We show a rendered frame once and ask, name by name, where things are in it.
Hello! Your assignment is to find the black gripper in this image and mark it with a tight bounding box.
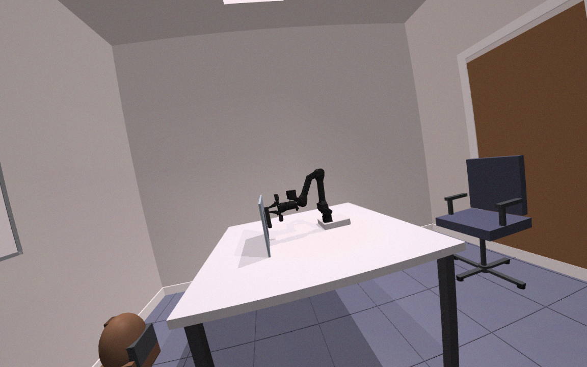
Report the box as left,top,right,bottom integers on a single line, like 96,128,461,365
268,194,289,222

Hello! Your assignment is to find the black picture frame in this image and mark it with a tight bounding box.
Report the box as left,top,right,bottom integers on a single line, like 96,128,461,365
264,207,272,229

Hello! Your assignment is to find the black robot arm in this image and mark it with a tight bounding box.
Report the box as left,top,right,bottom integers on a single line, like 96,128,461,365
286,168,333,223

